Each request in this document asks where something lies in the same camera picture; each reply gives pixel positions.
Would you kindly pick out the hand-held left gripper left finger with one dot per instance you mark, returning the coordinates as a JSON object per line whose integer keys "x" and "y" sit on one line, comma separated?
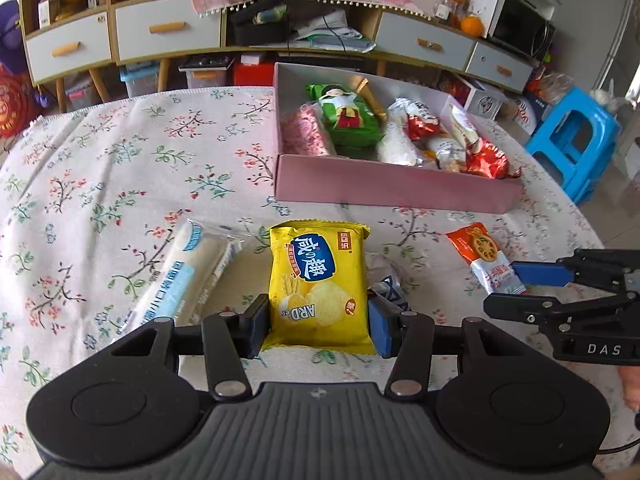
{"x": 256, "y": 325}

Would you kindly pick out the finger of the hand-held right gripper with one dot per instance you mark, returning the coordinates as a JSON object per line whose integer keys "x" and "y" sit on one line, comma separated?
{"x": 540, "y": 274}
{"x": 530, "y": 309}

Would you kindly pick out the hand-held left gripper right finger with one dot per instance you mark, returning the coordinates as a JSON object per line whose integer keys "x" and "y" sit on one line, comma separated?
{"x": 379, "y": 329}

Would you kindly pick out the orange and white biscuit packet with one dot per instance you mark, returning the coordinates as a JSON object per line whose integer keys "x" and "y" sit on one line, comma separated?
{"x": 482, "y": 255}

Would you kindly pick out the yellow snack packet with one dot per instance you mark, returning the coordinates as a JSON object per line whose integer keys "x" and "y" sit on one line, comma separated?
{"x": 320, "y": 285}

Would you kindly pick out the pink cardboard box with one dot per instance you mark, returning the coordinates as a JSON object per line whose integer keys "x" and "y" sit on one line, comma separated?
{"x": 390, "y": 187}

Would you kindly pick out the person's right hand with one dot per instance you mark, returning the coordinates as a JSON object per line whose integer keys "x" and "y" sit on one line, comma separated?
{"x": 631, "y": 385}

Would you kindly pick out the small blue patterned packet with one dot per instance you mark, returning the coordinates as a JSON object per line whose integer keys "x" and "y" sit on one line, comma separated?
{"x": 389, "y": 285}

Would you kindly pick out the white and blue snack packet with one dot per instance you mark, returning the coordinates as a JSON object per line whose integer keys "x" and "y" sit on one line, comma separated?
{"x": 175, "y": 280}

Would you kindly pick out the shiny red snack packet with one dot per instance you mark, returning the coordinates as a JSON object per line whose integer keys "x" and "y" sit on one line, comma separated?
{"x": 487, "y": 160}

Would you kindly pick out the blue plastic stool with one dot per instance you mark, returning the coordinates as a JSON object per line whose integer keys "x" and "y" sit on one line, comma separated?
{"x": 595, "y": 160}

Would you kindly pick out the blue and white box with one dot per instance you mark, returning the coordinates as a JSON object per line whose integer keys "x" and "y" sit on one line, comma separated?
{"x": 527, "y": 115}

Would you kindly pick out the white cookie packet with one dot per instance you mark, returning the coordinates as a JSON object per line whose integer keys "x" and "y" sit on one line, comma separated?
{"x": 457, "y": 127}

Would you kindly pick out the white toy crate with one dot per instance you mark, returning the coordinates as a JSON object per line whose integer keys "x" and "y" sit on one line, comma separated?
{"x": 480, "y": 102}

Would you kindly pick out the plain white snack packet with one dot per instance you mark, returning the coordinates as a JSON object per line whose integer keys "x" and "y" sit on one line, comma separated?
{"x": 397, "y": 145}

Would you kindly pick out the clear plastic bag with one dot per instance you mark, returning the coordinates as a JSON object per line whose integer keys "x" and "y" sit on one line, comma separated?
{"x": 555, "y": 87}

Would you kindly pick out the red and white snack packet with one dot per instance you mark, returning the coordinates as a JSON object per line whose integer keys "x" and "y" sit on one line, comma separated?
{"x": 417, "y": 122}

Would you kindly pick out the pink snack packet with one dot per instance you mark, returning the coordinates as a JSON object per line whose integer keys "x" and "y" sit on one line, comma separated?
{"x": 307, "y": 130}

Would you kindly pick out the floral tablecloth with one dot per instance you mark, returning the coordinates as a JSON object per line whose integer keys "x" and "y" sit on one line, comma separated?
{"x": 100, "y": 185}

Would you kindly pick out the green snack packet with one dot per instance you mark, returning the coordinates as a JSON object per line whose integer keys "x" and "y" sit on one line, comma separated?
{"x": 347, "y": 115}

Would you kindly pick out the black and white microwave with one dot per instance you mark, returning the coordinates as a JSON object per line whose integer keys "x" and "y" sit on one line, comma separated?
{"x": 520, "y": 27}

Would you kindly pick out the red cardboard box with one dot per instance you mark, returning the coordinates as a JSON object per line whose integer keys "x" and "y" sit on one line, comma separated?
{"x": 252, "y": 72}

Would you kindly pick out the clear bin black lid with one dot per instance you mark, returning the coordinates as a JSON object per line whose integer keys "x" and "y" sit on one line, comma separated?
{"x": 205, "y": 75}

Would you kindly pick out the clear bin blue lid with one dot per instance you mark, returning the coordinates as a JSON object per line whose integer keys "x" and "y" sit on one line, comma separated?
{"x": 139, "y": 82}

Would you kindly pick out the long wooden cabinet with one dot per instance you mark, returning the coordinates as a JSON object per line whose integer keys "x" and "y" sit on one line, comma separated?
{"x": 300, "y": 52}

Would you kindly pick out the glass bottle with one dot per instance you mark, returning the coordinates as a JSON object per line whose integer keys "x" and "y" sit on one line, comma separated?
{"x": 442, "y": 9}

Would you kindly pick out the small clear plastic bin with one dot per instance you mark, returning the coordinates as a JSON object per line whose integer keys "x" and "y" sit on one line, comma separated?
{"x": 80, "y": 95}

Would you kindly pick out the black case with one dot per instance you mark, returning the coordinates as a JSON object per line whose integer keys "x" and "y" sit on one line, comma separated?
{"x": 260, "y": 32}

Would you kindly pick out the pile of papers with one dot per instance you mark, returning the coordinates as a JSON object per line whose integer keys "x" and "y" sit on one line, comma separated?
{"x": 335, "y": 35}

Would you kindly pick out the red printed bag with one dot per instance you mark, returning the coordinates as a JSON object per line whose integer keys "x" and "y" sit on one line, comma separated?
{"x": 15, "y": 105}

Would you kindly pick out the purple object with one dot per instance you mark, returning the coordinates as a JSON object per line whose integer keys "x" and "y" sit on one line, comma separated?
{"x": 10, "y": 35}

